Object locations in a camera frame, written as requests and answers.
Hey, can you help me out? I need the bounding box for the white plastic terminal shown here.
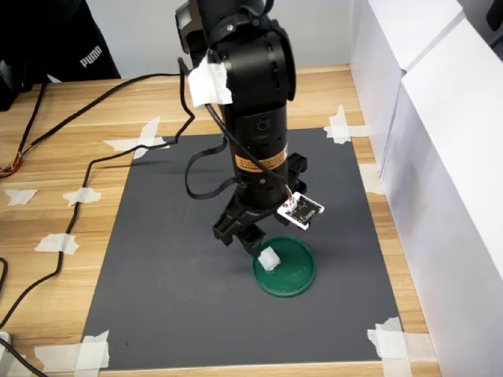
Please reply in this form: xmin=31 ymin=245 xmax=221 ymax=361
xmin=257 ymin=246 xmax=281 ymax=273

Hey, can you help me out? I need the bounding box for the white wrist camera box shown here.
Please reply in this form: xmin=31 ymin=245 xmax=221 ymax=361
xmin=276 ymin=191 xmax=327 ymax=232

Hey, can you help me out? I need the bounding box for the black camera cable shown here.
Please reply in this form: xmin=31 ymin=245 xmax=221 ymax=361
xmin=0 ymin=57 xmax=294 ymax=329

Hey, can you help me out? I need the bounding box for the white tape piece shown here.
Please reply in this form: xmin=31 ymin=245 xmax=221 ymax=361
xmin=34 ymin=329 xmax=111 ymax=374
xmin=4 ymin=188 xmax=39 ymax=207
xmin=358 ymin=163 xmax=388 ymax=196
xmin=62 ymin=187 xmax=102 ymax=208
xmin=102 ymin=116 xmax=171 ymax=160
xmin=34 ymin=232 xmax=79 ymax=255
xmin=323 ymin=104 xmax=369 ymax=145
xmin=366 ymin=316 xmax=439 ymax=377

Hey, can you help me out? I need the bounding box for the person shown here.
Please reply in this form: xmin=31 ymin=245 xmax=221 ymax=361
xmin=0 ymin=0 xmax=122 ymax=93

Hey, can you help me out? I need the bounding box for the black cable with coloured wires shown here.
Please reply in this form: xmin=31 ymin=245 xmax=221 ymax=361
xmin=0 ymin=72 xmax=185 ymax=178

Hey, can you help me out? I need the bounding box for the short black cable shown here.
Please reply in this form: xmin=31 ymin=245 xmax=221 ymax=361
xmin=15 ymin=82 xmax=47 ymax=158

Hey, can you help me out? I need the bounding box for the dark grey mat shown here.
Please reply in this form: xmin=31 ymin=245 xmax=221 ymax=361
xmin=80 ymin=126 xmax=404 ymax=370

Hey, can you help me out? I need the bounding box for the round green lid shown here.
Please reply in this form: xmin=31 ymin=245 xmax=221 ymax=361
xmin=251 ymin=236 xmax=317 ymax=298

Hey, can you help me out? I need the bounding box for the black box device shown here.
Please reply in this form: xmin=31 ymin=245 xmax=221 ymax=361
xmin=0 ymin=58 xmax=25 ymax=112

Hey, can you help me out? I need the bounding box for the white partition board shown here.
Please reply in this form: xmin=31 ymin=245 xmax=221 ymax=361
xmin=379 ymin=17 xmax=503 ymax=377
xmin=348 ymin=0 xmax=468 ymax=181

